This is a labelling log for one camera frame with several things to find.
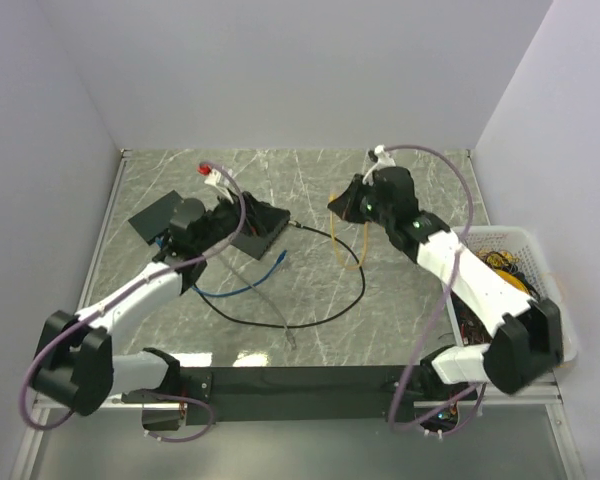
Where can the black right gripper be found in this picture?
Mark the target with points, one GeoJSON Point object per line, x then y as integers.
{"type": "Point", "coordinates": [346, 205]}

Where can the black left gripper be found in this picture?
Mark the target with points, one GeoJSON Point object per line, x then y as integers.
{"type": "Point", "coordinates": [235, 207]}

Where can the dark network switch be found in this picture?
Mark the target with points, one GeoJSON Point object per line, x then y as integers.
{"type": "Point", "coordinates": [262, 226]}

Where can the black network switch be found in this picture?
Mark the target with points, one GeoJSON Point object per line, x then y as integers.
{"type": "Point", "coordinates": [152, 222]}

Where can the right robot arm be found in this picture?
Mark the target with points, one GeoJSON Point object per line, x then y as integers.
{"type": "Point", "coordinates": [526, 333]}

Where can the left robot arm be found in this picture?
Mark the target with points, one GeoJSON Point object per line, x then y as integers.
{"type": "Point", "coordinates": [74, 359]}

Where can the white plastic basket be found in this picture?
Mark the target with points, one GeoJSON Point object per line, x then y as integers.
{"type": "Point", "coordinates": [517, 258]}

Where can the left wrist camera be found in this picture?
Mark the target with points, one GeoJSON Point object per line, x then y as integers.
{"type": "Point", "coordinates": [214, 179]}

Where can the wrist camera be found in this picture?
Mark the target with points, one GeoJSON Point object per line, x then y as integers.
{"type": "Point", "coordinates": [214, 179]}
{"type": "Point", "coordinates": [380, 159]}

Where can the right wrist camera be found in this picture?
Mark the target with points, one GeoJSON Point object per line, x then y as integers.
{"type": "Point", "coordinates": [380, 159]}

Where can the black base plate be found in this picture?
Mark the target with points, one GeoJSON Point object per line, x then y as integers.
{"type": "Point", "coordinates": [239, 394]}

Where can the aluminium rail frame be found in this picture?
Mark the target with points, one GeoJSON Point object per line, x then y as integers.
{"type": "Point", "coordinates": [144, 378]}

